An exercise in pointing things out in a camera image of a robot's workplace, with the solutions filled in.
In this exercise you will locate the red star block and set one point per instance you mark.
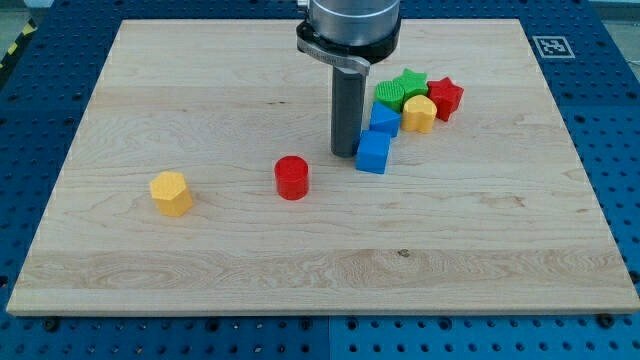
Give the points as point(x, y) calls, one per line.
point(446, 95)

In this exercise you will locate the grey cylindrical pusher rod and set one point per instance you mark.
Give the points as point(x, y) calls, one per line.
point(347, 101)

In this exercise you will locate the blue triangle block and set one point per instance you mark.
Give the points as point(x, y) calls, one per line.
point(384, 119)

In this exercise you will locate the yellow hexagon block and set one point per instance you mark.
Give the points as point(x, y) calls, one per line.
point(171, 194)

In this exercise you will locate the yellow heart block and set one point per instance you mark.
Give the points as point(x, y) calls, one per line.
point(418, 114)

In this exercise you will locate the green star block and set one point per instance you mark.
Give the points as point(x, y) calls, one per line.
point(413, 83)

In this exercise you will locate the green cylinder block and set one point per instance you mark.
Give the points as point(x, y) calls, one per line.
point(391, 94)

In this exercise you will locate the red cylinder block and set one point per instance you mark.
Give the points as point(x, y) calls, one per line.
point(292, 177)

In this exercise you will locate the blue cube block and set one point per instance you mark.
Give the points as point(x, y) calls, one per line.
point(373, 151)

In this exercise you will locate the white fiducial marker tag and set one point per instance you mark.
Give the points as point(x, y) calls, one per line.
point(553, 47)

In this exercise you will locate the black yellow hazard tape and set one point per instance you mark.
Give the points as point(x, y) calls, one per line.
point(18, 46)

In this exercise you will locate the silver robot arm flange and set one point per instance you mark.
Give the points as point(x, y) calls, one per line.
point(349, 35)

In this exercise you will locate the light wooden board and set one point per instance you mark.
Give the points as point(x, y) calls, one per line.
point(491, 213)

